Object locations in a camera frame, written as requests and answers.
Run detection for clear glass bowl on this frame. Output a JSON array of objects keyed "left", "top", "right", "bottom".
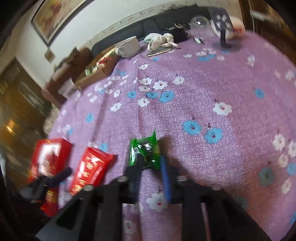
[{"left": 189, "top": 16, "right": 211, "bottom": 33}]

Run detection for framed horse painting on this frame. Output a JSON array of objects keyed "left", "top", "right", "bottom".
[{"left": 31, "top": 0, "right": 92, "bottom": 47}]

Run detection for gold wall plaque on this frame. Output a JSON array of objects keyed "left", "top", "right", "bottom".
[{"left": 44, "top": 49, "right": 55, "bottom": 63}]

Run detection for green candy packet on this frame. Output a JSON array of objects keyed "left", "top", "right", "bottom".
[{"left": 128, "top": 131, "right": 161, "bottom": 170}]

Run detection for red gift box tray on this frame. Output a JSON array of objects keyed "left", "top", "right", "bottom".
[{"left": 29, "top": 138, "right": 72, "bottom": 217}]

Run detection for wooden glass-panel door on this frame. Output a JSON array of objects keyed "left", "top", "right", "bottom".
[{"left": 1, "top": 59, "right": 51, "bottom": 188}]

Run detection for black leather sofa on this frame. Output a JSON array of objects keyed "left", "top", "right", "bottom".
[{"left": 91, "top": 4, "right": 210, "bottom": 57}]

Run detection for purple floral tablecloth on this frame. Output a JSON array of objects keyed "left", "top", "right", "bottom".
[{"left": 49, "top": 32, "right": 295, "bottom": 240}]

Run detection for brown cardboard snack box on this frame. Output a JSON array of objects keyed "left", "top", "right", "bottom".
[{"left": 75, "top": 45, "right": 120, "bottom": 90}]

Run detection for clear plastic water cup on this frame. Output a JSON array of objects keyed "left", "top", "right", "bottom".
[{"left": 58, "top": 78, "right": 77, "bottom": 99}]

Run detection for white ceramic mug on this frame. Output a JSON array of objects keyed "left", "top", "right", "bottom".
[{"left": 115, "top": 36, "right": 141, "bottom": 59}]

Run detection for red snack packet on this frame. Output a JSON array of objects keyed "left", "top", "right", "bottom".
[{"left": 70, "top": 147, "right": 114, "bottom": 196}]

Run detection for brown armchair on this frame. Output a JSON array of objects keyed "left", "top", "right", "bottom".
[{"left": 42, "top": 48, "right": 94, "bottom": 109}]

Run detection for white cloth gloves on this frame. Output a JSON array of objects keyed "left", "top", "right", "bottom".
[{"left": 144, "top": 33, "right": 179, "bottom": 52}]

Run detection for black phone stand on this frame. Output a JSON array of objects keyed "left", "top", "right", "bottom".
[{"left": 208, "top": 8, "right": 240, "bottom": 52}]

